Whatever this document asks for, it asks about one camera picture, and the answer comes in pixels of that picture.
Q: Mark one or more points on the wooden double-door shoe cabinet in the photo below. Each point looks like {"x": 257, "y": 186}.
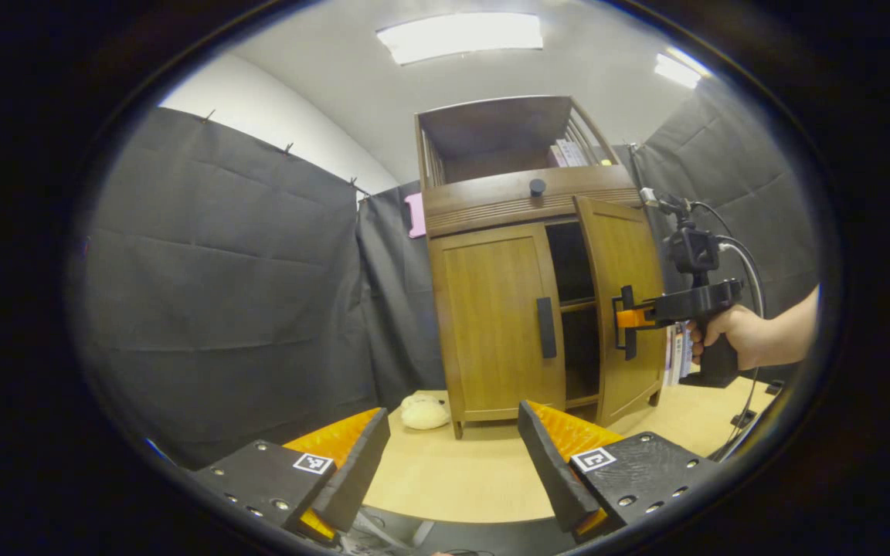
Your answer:
{"x": 491, "y": 205}

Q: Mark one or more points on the white upright book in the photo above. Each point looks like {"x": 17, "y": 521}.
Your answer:
{"x": 671, "y": 355}

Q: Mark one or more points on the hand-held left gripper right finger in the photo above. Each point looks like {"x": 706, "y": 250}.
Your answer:
{"x": 549, "y": 463}

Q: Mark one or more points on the small black table block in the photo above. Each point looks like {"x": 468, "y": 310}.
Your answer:
{"x": 774, "y": 387}
{"x": 743, "y": 419}

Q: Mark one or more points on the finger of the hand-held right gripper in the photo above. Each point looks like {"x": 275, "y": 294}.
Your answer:
{"x": 634, "y": 317}

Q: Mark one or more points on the pink and white shelf books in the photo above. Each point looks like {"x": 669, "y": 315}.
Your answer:
{"x": 568, "y": 153}

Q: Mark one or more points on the black backdrop cloth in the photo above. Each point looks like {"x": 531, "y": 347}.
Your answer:
{"x": 221, "y": 293}

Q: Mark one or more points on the wooden shoe cabinet door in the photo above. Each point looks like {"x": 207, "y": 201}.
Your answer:
{"x": 491, "y": 324}
{"x": 623, "y": 247}

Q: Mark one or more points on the white plush toy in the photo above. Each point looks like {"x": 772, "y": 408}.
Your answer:
{"x": 425, "y": 413}

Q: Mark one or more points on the pink hanging object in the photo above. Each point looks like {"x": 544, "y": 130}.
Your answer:
{"x": 416, "y": 215}

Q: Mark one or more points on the black round drawer knob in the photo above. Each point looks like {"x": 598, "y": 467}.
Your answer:
{"x": 538, "y": 187}

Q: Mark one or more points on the small rectangular ceiling light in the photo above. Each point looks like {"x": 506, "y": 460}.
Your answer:
{"x": 677, "y": 71}

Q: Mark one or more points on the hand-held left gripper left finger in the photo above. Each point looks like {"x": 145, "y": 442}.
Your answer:
{"x": 356, "y": 471}

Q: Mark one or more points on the large rectangular ceiling light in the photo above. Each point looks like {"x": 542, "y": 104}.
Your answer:
{"x": 460, "y": 37}

